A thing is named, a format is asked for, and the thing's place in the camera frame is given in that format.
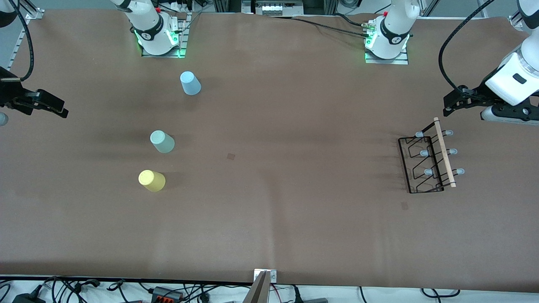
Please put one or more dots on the aluminium side rail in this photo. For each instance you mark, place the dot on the aluminium side rail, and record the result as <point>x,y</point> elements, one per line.
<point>17,46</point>

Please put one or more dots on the brown table mat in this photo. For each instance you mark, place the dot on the brown table mat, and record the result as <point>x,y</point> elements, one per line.
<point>269,219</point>

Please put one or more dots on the aluminium corner rail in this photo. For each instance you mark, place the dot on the aluminium corner rail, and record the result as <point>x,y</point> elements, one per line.
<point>517,22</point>

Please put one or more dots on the pale green plastic cup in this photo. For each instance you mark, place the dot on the pale green plastic cup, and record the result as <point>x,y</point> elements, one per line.
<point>162,142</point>

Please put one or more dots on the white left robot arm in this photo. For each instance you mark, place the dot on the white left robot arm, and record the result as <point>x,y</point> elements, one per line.
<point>516,71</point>

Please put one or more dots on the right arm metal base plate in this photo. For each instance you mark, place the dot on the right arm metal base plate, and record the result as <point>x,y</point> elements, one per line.
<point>168,55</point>

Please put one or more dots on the white power strip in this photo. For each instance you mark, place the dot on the white power strip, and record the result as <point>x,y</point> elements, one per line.
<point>271,8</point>

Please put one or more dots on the black orange connector box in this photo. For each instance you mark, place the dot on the black orange connector box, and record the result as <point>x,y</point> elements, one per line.
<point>166,293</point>

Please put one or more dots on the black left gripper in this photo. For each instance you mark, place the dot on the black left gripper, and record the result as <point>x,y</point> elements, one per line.
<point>478,92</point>

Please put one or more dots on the light blue plastic cup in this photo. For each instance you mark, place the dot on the light blue plastic cup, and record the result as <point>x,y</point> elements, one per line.
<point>190,84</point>

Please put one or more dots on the yellow plastic cup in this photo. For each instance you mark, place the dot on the yellow plastic cup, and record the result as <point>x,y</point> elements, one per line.
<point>151,181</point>

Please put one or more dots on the black power adapter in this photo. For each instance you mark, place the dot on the black power adapter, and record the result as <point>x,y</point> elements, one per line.
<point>27,299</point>

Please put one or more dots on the aluminium extrusion bar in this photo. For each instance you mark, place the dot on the aluminium extrusion bar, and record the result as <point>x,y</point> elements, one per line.
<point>259,292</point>

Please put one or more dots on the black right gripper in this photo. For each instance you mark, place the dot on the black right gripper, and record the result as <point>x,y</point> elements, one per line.
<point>9,94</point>

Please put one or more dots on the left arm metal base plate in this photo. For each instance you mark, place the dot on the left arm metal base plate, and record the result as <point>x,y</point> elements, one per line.
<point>396,61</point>

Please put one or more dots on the small metal bracket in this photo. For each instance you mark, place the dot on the small metal bracket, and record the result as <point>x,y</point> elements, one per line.
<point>273,276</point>

